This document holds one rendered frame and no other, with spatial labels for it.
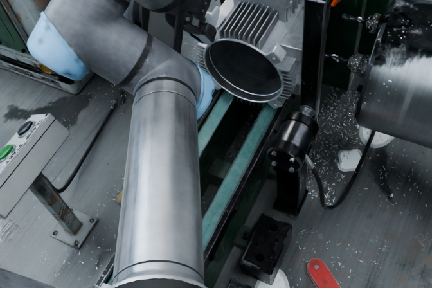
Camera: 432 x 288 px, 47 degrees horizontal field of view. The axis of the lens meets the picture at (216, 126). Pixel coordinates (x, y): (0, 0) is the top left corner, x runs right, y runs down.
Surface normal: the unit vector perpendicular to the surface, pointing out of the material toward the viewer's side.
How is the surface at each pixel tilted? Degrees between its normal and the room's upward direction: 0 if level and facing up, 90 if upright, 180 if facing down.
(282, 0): 90
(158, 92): 14
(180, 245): 42
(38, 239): 0
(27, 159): 60
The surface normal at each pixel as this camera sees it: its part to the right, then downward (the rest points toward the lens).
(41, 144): 0.71, -0.03
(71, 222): 0.89, 0.31
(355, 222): -0.11, -0.58
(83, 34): 0.34, 0.30
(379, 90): -0.45, 0.51
